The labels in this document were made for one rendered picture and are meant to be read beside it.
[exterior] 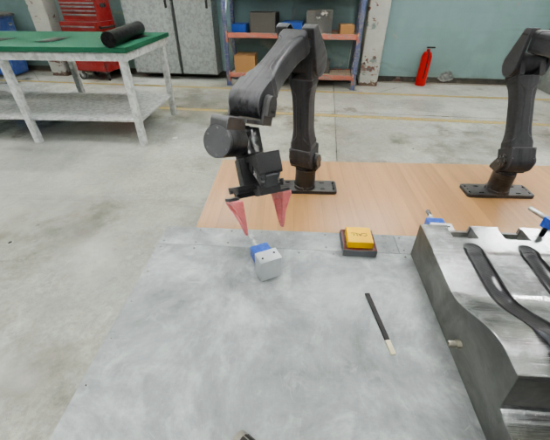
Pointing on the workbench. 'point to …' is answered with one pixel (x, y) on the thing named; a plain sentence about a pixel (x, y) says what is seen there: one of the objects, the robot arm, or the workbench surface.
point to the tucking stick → (381, 325)
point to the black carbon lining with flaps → (489, 277)
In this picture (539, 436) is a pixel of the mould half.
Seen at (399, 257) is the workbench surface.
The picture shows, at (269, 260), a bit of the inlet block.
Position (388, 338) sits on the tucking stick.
